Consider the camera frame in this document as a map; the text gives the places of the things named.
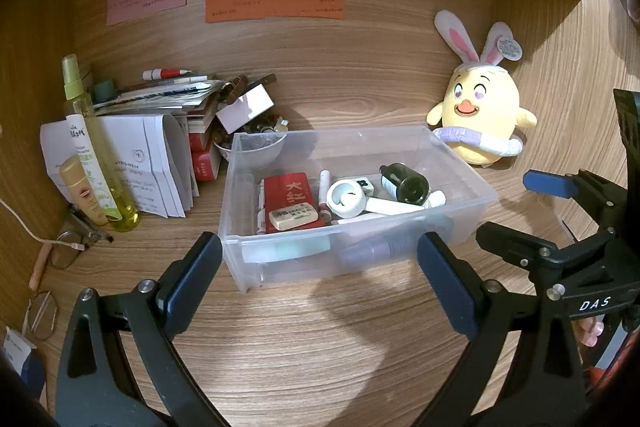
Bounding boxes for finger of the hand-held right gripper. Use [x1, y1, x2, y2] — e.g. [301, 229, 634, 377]
[523, 168, 628, 233]
[475, 222, 562, 281]

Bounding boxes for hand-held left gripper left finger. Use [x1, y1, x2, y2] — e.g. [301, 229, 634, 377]
[55, 231, 231, 427]

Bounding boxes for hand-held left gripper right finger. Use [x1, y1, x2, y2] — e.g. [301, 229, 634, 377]
[417, 231, 587, 427]

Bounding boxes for clear plastic drawer box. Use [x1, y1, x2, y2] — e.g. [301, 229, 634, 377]
[218, 126, 499, 293]

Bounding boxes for white pen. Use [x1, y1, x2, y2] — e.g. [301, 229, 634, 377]
[331, 213, 428, 226]

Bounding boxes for light teal bottle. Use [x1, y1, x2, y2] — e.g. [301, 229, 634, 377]
[241, 238, 332, 264]

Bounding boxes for dark green glass bottle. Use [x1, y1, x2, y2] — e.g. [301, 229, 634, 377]
[379, 163, 431, 204]

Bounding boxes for white eraser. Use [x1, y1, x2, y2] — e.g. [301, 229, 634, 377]
[268, 203, 319, 230]

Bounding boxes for white tape roll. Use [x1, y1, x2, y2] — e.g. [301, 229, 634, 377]
[326, 180, 370, 219]

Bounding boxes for red tea packet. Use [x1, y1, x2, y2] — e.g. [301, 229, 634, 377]
[263, 174, 321, 235]

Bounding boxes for white lip balm red label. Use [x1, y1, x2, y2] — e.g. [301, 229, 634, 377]
[319, 170, 334, 224]

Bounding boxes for person's right forearm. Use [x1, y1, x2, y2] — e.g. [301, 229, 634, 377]
[585, 349, 636, 403]

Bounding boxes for person's right hand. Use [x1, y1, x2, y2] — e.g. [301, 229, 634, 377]
[575, 317, 604, 349]

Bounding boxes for yellow-green spray bottle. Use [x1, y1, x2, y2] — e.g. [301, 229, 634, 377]
[61, 54, 141, 233]

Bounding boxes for yellow chick plush toy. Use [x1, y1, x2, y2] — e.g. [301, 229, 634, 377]
[426, 10, 538, 167]

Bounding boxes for white folded papers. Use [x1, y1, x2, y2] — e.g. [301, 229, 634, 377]
[40, 113, 200, 219]

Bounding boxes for white bowl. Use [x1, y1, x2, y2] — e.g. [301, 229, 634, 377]
[212, 133, 288, 170]

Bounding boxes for tan sunscreen bottle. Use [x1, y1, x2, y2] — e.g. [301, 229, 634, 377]
[59, 156, 110, 226]

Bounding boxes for pile of small trinkets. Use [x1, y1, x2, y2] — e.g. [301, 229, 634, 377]
[232, 117, 292, 149]

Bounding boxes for small white cardboard box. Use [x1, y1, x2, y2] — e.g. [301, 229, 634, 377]
[216, 83, 276, 134]

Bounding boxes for stack of books and papers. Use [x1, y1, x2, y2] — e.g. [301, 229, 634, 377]
[92, 74, 226, 133]

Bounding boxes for blue white carton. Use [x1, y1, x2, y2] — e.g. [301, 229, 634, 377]
[0, 327, 46, 403]

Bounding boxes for red white marker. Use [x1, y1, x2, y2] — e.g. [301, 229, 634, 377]
[141, 68, 191, 81]

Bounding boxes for orange paper note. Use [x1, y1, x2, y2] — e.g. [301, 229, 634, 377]
[204, 0, 346, 24]

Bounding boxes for thin-frame eyeglasses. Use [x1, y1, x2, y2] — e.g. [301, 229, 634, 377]
[49, 207, 113, 269]

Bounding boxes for round wire eyeglasses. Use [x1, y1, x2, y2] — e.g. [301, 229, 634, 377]
[22, 289, 58, 340]

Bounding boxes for white cable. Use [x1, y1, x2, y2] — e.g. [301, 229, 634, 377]
[0, 200, 86, 251]

